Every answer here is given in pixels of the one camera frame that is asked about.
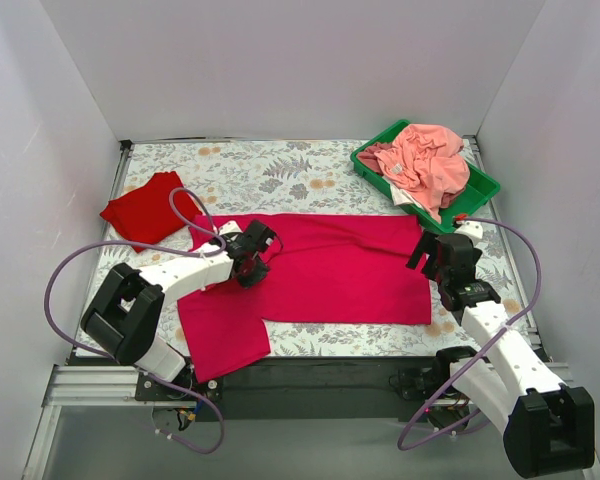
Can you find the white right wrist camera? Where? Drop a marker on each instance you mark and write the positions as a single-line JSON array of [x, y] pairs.
[[472, 229]]

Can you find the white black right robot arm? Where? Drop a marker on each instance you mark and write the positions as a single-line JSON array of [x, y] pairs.
[[547, 427]]

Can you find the floral patterned table mat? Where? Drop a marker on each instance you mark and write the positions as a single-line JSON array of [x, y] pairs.
[[238, 177]]

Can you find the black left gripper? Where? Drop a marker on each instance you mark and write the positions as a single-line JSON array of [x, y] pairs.
[[259, 239]]

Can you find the dusty rose t shirt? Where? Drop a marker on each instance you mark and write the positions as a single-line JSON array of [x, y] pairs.
[[368, 156]]

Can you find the white garment in bin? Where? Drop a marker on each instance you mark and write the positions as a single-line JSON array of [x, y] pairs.
[[400, 197]]

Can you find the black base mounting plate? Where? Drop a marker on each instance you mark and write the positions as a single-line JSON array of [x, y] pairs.
[[294, 388]]

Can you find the green plastic bin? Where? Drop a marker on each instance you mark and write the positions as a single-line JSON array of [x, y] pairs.
[[478, 191]]

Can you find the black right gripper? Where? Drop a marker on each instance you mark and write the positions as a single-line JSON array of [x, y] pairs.
[[431, 254]]

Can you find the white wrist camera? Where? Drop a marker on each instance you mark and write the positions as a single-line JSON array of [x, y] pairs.
[[472, 229], [228, 230]]

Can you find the aluminium front frame rail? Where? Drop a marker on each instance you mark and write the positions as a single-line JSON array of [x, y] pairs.
[[102, 421]]

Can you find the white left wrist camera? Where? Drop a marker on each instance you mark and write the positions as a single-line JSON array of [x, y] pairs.
[[228, 230]]

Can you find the folded red t shirt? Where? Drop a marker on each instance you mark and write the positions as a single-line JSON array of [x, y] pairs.
[[144, 214]]

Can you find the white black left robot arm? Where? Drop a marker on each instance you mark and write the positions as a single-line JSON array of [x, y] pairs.
[[123, 316]]

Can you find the salmon pink t shirt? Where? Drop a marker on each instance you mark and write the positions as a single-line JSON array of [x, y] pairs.
[[424, 161]]

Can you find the magenta t shirt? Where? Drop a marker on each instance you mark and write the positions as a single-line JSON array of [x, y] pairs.
[[330, 269]]

